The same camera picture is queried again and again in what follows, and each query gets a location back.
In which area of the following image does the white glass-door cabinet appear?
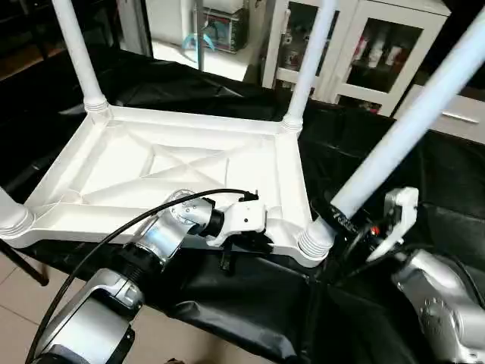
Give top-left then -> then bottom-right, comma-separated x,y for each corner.
261,0 -> 452,116

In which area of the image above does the white plastic table top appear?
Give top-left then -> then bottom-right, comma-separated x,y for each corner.
0,106 -> 334,268

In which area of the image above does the white drawer unit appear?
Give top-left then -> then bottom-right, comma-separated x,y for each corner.
394,83 -> 485,145

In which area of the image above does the black work mat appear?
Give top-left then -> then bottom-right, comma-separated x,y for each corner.
0,42 -> 485,364

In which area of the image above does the teal storage box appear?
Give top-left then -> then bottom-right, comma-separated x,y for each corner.
184,8 -> 249,54

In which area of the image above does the black metal stand leg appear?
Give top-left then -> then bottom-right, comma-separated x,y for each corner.
0,249 -> 51,287

